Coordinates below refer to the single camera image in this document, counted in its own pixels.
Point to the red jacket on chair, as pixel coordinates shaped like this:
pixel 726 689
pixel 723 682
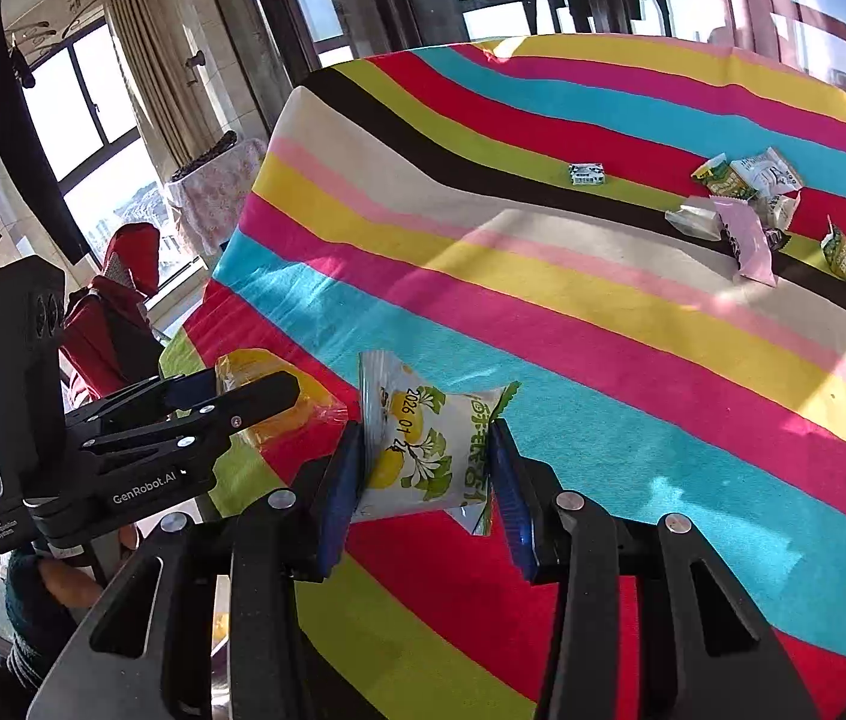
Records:
pixel 108 339

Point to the small blue white candy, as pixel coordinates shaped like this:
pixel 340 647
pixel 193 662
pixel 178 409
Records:
pixel 586 174

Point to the floral covered side table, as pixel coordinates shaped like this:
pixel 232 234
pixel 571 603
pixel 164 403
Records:
pixel 207 203

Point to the striped colourful tablecloth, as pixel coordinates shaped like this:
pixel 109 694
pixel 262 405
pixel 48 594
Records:
pixel 420 202

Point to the yellow cake pack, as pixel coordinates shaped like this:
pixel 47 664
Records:
pixel 281 405

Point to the white orange snack bag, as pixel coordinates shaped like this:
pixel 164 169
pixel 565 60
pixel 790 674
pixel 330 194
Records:
pixel 768 173

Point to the white red-logo pastry pack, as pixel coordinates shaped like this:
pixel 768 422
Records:
pixel 777 212

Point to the white green lemon snack bag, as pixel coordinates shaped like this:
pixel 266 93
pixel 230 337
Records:
pixel 426 448

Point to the left gloved hand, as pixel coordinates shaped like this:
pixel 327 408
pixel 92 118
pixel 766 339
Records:
pixel 41 595

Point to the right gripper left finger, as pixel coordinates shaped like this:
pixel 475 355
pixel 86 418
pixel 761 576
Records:
pixel 144 650

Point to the beige curtain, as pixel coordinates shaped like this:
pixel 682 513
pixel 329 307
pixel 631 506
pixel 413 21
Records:
pixel 168 114

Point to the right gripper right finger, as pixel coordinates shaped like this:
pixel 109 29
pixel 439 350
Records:
pixel 648 615

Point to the clear beige pastry pack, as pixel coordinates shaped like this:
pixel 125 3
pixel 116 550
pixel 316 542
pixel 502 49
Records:
pixel 696 218

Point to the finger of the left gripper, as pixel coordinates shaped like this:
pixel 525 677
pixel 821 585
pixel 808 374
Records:
pixel 151 400
pixel 212 418

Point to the pink wafer wrapper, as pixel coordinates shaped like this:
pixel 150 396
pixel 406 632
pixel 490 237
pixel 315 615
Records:
pixel 742 227

